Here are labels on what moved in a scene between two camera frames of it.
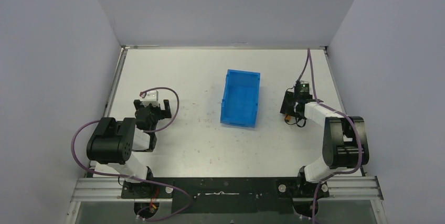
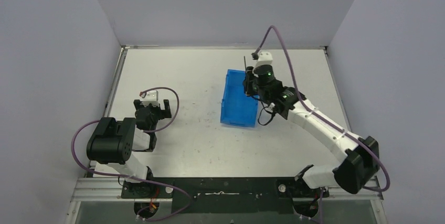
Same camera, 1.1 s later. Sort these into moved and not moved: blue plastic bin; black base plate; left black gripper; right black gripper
Moved: right black gripper
Not moved: black base plate; blue plastic bin; left black gripper
